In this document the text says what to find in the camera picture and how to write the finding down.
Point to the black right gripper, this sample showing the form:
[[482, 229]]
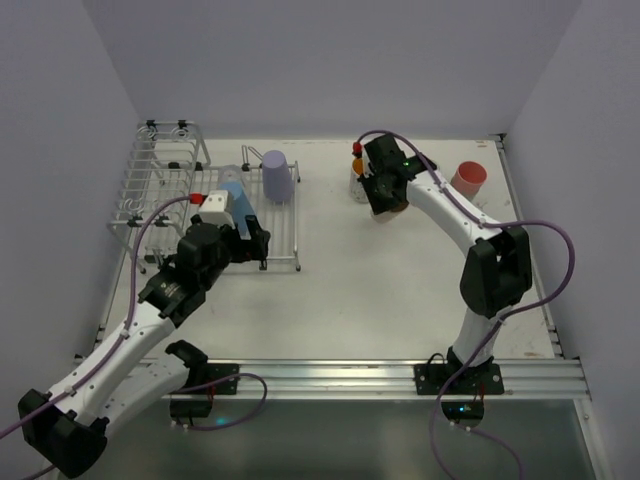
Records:
[[379, 190]]

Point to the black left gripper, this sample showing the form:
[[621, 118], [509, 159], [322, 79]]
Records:
[[248, 240]]

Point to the floral white mug orange inside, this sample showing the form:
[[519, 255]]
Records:
[[359, 169]]

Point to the beige plastic cup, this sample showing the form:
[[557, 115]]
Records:
[[387, 216]]

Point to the blue plastic cup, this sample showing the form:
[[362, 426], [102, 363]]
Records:
[[241, 206]]

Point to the purple plastic cup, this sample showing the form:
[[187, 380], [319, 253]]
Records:
[[276, 177]]

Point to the pink plastic cup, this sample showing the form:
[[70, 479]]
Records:
[[469, 178]]

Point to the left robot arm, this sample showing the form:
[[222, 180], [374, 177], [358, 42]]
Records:
[[71, 423]]

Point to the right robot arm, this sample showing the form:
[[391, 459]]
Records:
[[497, 269]]

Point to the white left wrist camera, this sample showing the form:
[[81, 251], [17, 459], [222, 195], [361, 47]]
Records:
[[217, 208]]

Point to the silver wire dish rack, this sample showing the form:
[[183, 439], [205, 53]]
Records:
[[169, 173]]

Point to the aluminium mounting rail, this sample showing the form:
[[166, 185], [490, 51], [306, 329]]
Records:
[[400, 380]]

